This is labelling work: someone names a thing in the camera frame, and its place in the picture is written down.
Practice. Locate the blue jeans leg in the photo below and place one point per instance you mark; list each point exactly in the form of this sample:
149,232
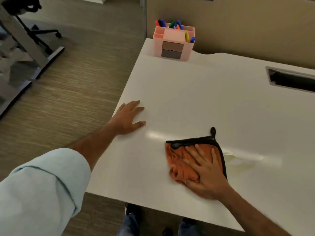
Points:
130,226
187,229

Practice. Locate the yellow green highlighter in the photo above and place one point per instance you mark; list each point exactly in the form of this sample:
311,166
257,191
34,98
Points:
187,36

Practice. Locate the blue capped pen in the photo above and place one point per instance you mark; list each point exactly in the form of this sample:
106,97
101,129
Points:
192,39

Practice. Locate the black swivel chair base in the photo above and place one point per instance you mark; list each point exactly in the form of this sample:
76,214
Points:
37,33

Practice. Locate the bunch of coloured markers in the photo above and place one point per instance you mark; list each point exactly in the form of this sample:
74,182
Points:
163,23

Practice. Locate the person's right hand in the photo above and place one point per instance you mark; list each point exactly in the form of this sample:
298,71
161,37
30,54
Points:
211,181

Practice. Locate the pink desk organizer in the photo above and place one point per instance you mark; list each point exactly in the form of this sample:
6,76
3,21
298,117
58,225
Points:
174,34

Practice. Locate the black shoe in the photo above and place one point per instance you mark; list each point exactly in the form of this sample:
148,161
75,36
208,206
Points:
133,210

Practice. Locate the person's left forearm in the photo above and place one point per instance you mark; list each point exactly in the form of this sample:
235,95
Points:
93,145

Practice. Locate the orange microfibre cloth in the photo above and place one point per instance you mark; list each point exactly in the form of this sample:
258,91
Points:
177,167

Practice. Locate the blue jeans left leg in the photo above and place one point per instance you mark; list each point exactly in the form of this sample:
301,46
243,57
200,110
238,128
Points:
130,226

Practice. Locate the grey desk leg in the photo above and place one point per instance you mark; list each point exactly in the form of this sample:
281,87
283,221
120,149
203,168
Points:
22,39

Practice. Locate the light blue left sleeve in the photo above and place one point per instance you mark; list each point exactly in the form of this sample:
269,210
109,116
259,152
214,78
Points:
37,194

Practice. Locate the person's left hand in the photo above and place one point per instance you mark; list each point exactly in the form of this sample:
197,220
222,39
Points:
125,120

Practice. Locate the person's right forearm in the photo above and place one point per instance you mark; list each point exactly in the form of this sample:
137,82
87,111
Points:
251,216

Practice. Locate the blue jeans right leg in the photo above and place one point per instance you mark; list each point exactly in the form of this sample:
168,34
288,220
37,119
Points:
187,229

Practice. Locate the beige desk partition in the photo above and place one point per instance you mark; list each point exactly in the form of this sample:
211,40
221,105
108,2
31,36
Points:
246,27

